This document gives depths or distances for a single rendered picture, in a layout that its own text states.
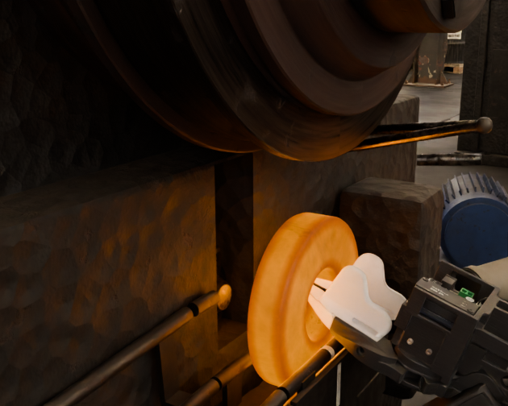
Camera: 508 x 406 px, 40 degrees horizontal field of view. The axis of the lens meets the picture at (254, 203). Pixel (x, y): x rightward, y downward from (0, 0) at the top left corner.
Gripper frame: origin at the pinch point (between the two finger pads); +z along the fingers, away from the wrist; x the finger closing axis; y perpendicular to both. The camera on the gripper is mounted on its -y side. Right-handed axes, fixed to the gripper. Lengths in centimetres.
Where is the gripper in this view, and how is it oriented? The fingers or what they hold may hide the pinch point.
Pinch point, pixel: (311, 293)
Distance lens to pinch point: 63.1
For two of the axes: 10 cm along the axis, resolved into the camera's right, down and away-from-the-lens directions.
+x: -5.3, 2.3, -8.2
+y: 2.6, -8.7, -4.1
